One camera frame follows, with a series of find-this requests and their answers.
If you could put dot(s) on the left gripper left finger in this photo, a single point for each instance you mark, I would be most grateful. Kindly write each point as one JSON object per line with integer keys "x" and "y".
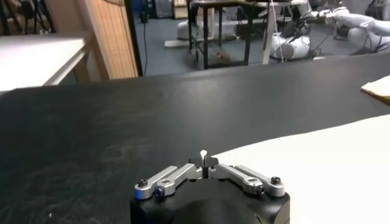
{"x": 170, "y": 179}

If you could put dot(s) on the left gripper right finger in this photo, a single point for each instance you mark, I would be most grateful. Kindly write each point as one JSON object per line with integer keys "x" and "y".
{"x": 246, "y": 179}

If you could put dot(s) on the cream cotton shirt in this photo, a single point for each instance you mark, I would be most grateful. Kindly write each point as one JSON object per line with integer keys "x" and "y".
{"x": 320, "y": 167}

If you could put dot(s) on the outstretched white robot arm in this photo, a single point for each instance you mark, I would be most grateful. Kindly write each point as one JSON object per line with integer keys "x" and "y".
{"x": 359, "y": 22}

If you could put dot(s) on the large white robot base shell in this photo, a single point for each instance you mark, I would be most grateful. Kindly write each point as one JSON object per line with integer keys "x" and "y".
{"x": 292, "y": 48}

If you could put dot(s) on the black table cover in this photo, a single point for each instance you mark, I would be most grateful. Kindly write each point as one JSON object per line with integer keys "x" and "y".
{"x": 122, "y": 121}

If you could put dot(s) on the small brown floor object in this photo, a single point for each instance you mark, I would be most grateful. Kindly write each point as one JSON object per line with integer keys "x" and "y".
{"x": 222, "y": 56}

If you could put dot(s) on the white flat floor board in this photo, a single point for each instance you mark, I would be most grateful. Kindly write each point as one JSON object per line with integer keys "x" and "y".
{"x": 176, "y": 43}

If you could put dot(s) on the light wooden partition panel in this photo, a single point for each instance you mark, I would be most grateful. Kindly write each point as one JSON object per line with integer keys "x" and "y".
{"x": 112, "y": 39}

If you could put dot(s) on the white side table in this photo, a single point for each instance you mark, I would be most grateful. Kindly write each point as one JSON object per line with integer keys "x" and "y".
{"x": 30, "y": 61}

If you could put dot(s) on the black tripod stand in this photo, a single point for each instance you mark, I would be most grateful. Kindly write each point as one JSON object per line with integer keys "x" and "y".
{"x": 27, "y": 12}

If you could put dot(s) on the black metal frame desk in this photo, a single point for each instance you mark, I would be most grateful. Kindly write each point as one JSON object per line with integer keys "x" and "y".
{"x": 206, "y": 36}

